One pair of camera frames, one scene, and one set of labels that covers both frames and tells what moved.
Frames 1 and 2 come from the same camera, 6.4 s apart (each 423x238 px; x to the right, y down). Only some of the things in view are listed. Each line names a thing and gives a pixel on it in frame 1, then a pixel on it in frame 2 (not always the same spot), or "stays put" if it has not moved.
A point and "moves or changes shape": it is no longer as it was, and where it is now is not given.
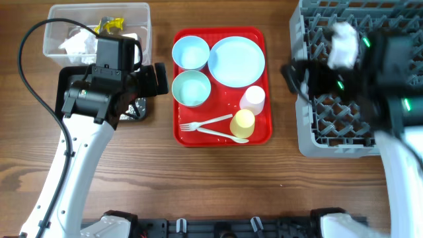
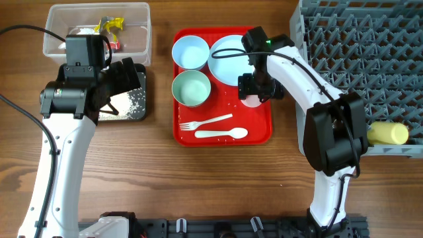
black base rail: [229, 227] stays put
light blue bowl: [191, 53] stays put
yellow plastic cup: [242, 123] moves or changes shape
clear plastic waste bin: [63, 19] stays put
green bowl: [191, 88] stays put
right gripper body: [342, 84] → [266, 86]
